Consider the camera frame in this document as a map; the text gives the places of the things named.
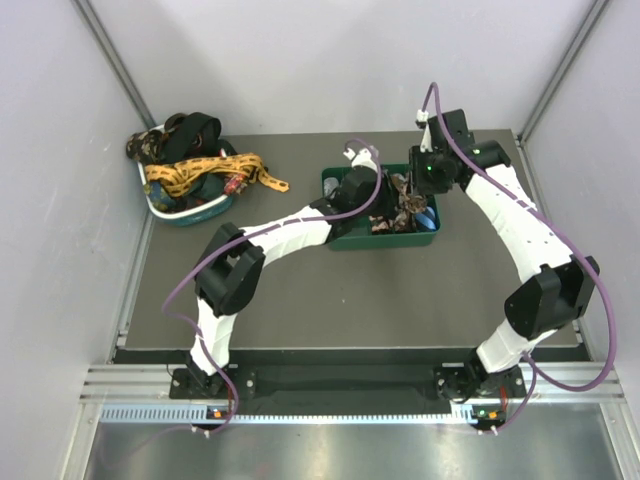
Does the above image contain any brown floral tie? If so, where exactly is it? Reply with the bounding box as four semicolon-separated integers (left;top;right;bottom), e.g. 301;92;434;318
391;174;427;216

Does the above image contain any green compartment tray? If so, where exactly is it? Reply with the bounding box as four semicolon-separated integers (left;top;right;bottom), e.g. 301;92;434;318
320;163;443;252

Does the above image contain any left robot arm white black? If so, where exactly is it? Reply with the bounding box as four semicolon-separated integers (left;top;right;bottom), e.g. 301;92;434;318
187;166;399;397

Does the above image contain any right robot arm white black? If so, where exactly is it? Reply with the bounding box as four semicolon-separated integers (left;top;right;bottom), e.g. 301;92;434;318
409;109;595;400

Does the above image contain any pink floral rolled tie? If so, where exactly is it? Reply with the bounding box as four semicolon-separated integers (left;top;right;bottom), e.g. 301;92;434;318
369;216;395;235

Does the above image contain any brown pink rolled tie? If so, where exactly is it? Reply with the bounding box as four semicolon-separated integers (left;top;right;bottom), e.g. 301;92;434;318
393;211;416;234

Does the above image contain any blue striped rolled tie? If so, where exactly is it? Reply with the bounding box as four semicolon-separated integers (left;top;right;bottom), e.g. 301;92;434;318
413;206;439;232

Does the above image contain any grey rolled tie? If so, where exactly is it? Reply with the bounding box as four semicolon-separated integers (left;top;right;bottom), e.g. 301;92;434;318
323;177;340;198

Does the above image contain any red patterned tie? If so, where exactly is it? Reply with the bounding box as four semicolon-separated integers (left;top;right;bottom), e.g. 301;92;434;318
224;173;248;196

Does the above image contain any white teal basket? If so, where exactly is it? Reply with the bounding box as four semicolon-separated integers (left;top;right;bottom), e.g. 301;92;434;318
135;124;236;229

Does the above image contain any black tie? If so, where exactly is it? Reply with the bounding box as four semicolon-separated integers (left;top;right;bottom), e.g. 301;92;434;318
160;112;238;164

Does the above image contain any yellow patterned tie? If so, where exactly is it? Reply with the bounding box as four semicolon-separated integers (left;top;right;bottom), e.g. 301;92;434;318
144;153;290;198

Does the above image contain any green patterned tie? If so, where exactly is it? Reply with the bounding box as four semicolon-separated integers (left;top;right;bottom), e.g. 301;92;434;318
143;181;176;213

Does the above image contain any dark floral tie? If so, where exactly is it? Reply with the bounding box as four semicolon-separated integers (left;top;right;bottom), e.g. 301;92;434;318
125;130;163;165

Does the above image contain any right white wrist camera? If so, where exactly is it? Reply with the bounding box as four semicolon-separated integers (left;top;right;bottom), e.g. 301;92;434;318
415;109;439;153

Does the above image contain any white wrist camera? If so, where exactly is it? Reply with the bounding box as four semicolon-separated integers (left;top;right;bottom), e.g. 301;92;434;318
343;139;380;173
415;109;439;153

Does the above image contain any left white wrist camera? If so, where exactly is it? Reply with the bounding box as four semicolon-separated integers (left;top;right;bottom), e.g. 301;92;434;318
343;139;380;173

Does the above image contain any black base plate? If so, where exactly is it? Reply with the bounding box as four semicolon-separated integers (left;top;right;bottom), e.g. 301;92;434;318
169;347;525;416

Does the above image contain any grey slotted cable duct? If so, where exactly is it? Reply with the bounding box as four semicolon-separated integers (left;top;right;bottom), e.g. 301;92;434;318
100;404;500;425

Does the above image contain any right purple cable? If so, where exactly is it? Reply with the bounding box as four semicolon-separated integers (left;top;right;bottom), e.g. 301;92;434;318
422;81;619;436

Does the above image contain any purple cable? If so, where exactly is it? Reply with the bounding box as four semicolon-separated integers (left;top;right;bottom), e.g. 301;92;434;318
160;138;384;434
422;81;619;436

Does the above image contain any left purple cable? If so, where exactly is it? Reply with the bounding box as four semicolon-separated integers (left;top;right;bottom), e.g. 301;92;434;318
160;138;384;434

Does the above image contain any right aluminium frame post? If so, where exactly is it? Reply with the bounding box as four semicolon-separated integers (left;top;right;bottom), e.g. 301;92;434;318
516;0;611;146

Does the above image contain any aluminium frame post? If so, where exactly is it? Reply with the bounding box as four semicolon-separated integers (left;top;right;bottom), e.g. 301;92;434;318
516;0;611;146
71;0;156;128

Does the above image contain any aluminium front rail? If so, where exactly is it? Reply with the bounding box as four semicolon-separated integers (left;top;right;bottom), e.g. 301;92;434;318
80;362;625;404

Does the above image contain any left aluminium frame post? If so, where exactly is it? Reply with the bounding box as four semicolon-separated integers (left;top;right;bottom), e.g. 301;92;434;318
71;0;156;128

